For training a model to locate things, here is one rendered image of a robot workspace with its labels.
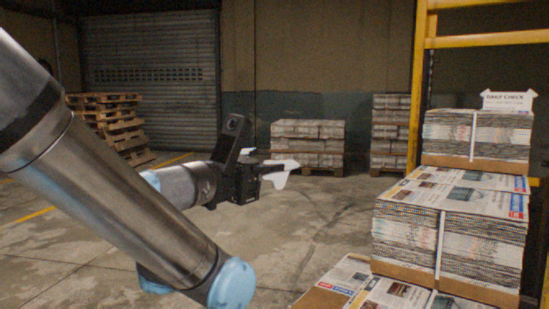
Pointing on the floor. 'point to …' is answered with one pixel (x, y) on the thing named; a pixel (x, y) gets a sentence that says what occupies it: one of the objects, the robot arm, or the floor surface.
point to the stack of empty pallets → (98, 118)
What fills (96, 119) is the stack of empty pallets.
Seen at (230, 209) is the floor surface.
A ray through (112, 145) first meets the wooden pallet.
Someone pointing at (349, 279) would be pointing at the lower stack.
